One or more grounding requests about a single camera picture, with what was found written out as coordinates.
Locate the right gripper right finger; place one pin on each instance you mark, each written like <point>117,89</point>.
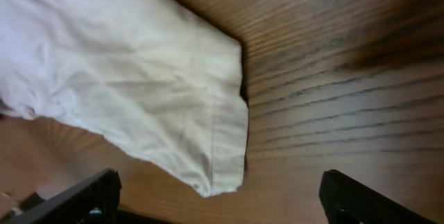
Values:
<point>345,200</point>

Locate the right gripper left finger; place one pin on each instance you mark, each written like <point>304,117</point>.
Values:
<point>94,200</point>

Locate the beige cotton shorts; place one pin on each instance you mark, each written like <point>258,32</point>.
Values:
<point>150,76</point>

